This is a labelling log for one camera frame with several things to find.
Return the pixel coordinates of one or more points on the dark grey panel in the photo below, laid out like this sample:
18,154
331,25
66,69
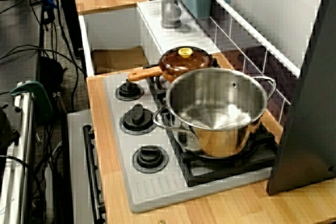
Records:
309,129

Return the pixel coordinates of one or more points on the brown cardboard sheet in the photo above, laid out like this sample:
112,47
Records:
115,61

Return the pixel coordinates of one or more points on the stainless steel pot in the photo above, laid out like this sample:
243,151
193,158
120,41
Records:
223,140

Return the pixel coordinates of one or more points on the black upright bar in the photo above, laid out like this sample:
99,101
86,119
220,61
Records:
69,24

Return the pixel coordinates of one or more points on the green clamp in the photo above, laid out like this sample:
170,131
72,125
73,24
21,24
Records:
43,98

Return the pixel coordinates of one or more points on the black burner grate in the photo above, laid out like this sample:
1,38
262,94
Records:
231,167

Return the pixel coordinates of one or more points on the black device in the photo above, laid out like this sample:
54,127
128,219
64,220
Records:
8,129

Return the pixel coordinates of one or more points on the black stove knob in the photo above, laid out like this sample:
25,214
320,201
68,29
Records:
137,120
150,159
129,91

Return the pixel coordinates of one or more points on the black equipment base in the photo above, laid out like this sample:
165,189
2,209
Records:
51,72

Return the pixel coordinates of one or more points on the brown lid with yellow knob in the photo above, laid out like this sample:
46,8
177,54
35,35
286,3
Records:
173,62

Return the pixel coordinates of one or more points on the grey toy oven door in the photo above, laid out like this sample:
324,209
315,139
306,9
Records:
77,155

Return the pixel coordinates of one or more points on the wooden toy kitchen countertop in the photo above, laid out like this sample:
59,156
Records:
210,208

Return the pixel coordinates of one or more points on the orange toy frying pan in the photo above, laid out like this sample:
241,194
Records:
144,75

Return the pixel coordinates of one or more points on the aluminium frame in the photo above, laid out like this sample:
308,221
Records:
25,129

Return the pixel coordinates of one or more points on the grey toy stove plate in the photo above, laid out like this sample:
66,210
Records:
157,187

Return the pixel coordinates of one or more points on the white toy sink basin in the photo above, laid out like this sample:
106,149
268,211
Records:
113,30

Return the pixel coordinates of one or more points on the grey toy faucet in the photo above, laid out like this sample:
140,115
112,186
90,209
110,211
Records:
170,11

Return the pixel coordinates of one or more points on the dark tiled backsplash white rail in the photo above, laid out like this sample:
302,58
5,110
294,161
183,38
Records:
258,60

